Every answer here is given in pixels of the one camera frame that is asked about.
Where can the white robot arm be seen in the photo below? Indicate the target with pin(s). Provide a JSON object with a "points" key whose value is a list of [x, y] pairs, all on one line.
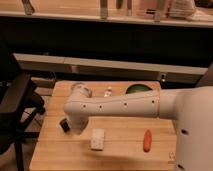
{"points": [[191, 109]]}

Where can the white plastic bottle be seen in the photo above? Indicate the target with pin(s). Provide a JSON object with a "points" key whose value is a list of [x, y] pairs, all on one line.
{"points": [[108, 92]]}

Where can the green round bowl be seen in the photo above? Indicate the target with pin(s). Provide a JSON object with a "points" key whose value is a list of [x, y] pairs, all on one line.
{"points": [[135, 88]]}

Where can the white rectangular sponge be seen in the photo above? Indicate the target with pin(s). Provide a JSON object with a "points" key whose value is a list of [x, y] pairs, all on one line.
{"points": [[97, 139]]}

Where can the orange carrot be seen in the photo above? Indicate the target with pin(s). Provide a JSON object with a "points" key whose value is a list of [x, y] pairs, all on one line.
{"points": [[147, 141]]}

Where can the black office chair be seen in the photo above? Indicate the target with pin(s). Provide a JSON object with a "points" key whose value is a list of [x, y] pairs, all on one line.
{"points": [[19, 104]]}

